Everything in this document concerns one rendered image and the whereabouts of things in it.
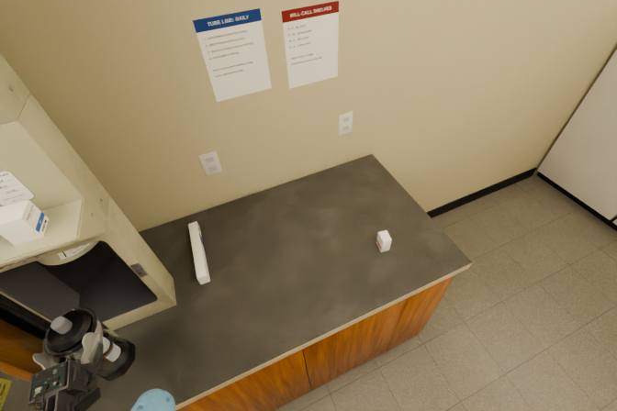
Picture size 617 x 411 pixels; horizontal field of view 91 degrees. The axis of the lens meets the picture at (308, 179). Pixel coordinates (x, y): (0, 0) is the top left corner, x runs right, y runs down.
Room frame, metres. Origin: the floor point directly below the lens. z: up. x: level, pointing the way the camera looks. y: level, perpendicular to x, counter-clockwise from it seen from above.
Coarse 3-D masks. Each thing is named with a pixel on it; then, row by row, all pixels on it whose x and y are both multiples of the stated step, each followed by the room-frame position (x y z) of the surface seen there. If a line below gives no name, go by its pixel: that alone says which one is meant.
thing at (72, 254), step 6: (84, 246) 0.47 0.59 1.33; (90, 246) 0.47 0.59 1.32; (60, 252) 0.44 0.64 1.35; (66, 252) 0.45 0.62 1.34; (72, 252) 0.45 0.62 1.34; (78, 252) 0.45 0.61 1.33; (84, 252) 0.46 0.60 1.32; (48, 258) 0.44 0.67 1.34; (54, 258) 0.44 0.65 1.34; (60, 258) 0.44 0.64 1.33; (66, 258) 0.44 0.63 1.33; (72, 258) 0.44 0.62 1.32; (48, 264) 0.43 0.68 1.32; (54, 264) 0.43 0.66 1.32
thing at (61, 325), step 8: (72, 312) 0.32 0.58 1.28; (80, 312) 0.32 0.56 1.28; (56, 320) 0.29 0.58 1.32; (64, 320) 0.29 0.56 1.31; (72, 320) 0.30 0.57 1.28; (80, 320) 0.29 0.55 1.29; (88, 320) 0.30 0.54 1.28; (56, 328) 0.27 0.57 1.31; (64, 328) 0.27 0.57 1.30; (72, 328) 0.28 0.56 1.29; (80, 328) 0.28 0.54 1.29; (48, 336) 0.26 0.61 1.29; (56, 336) 0.26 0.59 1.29; (64, 336) 0.26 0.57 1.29; (72, 336) 0.26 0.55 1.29; (80, 336) 0.26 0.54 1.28; (48, 344) 0.25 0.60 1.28; (56, 344) 0.25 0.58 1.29; (64, 344) 0.25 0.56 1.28; (72, 344) 0.25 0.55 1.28
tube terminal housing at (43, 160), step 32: (32, 96) 0.57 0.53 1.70; (0, 128) 0.46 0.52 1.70; (32, 128) 0.49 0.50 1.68; (0, 160) 0.45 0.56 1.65; (32, 160) 0.46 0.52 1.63; (64, 160) 0.51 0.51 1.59; (32, 192) 0.45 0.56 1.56; (64, 192) 0.46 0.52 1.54; (96, 192) 0.53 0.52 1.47; (128, 224) 0.55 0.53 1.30; (128, 256) 0.47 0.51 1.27; (160, 288) 0.47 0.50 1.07; (128, 320) 0.42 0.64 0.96
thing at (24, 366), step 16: (0, 320) 0.32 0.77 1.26; (0, 336) 0.29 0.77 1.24; (16, 336) 0.30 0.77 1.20; (32, 336) 0.32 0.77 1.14; (0, 352) 0.26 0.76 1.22; (16, 352) 0.27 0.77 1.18; (32, 352) 0.29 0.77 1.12; (0, 368) 0.23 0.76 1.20; (16, 368) 0.24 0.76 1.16; (32, 368) 0.25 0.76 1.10; (0, 384) 0.20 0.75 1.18; (16, 384) 0.21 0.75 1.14; (0, 400) 0.17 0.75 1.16; (16, 400) 0.18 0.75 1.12
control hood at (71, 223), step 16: (64, 208) 0.44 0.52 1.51; (80, 208) 0.44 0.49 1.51; (48, 224) 0.40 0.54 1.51; (64, 224) 0.40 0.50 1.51; (80, 224) 0.40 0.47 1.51; (96, 224) 0.44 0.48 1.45; (0, 240) 0.37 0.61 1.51; (32, 240) 0.36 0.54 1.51; (48, 240) 0.36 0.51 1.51; (64, 240) 0.36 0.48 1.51; (80, 240) 0.37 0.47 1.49; (0, 256) 0.33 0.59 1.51; (16, 256) 0.33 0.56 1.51; (32, 256) 0.34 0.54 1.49
